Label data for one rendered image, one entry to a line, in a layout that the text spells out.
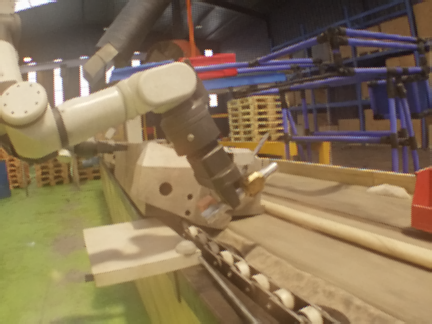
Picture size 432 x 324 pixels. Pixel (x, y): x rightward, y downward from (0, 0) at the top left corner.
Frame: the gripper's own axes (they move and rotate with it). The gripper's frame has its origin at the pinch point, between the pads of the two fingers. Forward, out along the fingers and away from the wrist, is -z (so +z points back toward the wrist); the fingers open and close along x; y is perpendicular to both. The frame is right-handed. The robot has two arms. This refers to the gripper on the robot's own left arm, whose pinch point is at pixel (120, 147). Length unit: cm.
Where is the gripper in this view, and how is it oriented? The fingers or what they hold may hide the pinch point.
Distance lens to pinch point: 123.1
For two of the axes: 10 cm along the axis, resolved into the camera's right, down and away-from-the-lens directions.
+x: 4.0, 0.7, -9.1
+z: -9.1, -0.4, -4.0
